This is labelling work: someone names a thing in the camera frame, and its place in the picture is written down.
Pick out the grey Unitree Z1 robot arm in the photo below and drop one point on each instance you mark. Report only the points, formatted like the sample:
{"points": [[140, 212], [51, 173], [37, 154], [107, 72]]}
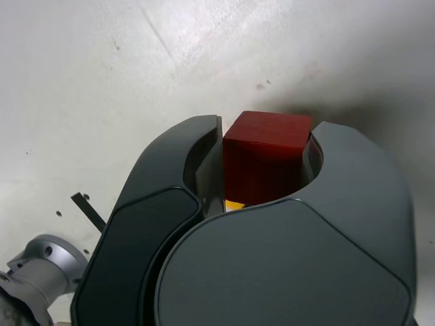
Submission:
{"points": [[40, 271]]}

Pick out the yellow cube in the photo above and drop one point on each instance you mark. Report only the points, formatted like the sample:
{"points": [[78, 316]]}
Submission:
{"points": [[234, 204]]}

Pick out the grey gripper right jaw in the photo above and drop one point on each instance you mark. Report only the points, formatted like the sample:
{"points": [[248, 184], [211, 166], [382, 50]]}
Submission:
{"points": [[289, 265]]}

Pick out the black tape strip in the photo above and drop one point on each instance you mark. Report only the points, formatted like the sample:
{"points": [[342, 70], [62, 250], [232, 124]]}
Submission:
{"points": [[88, 210]]}

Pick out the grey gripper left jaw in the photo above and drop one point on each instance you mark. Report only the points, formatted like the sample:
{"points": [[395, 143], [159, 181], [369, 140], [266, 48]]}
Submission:
{"points": [[136, 231]]}

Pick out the red cube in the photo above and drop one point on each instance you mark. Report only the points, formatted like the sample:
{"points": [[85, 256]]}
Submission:
{"points": [[265, 163]]}

